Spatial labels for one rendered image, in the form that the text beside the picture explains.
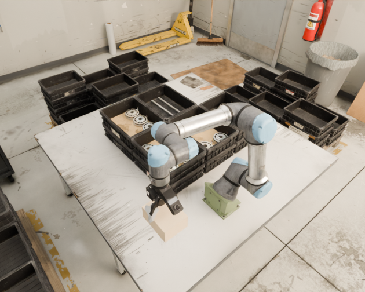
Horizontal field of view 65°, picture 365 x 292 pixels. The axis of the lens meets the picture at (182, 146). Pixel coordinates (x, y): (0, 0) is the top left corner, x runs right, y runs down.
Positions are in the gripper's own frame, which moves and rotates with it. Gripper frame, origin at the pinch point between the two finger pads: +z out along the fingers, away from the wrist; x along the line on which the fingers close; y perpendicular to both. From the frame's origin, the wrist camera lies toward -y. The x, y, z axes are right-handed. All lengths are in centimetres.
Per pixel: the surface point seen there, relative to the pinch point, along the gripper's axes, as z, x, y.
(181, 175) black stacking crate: 24, -34, 29
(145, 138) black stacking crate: 21, -35, 67
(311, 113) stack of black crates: 61, -205, 36
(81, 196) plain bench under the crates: 40, 16, 65
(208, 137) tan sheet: 27, -72, 46
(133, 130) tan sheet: 27, -36, 85
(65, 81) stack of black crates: 59, -43, 241
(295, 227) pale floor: 110, -121, -18
